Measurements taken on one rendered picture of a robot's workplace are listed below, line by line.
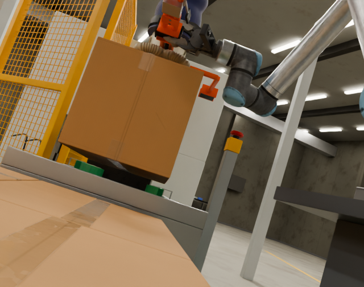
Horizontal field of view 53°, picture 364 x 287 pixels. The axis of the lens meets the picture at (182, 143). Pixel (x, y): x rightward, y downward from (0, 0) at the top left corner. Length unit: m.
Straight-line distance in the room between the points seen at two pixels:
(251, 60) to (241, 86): 0.11
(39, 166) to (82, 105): 0.25
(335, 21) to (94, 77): 0.86
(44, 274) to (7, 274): 0.03
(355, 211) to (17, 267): 0.73
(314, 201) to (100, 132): 0.72
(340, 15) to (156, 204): 0.90
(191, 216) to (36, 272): 0.99
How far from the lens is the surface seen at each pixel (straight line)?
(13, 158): 1.31
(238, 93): 1.37
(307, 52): 1.44
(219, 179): 1.86
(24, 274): 0.31
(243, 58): 1.42
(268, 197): 4.36
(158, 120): 1.28
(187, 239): 1.28
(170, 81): 1.31
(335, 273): 1.07
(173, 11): 1.24
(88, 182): 1.26
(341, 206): 0.92
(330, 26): 1.44
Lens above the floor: 0.63
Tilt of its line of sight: 8 degrees up
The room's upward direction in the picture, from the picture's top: 19 degrees clockwise
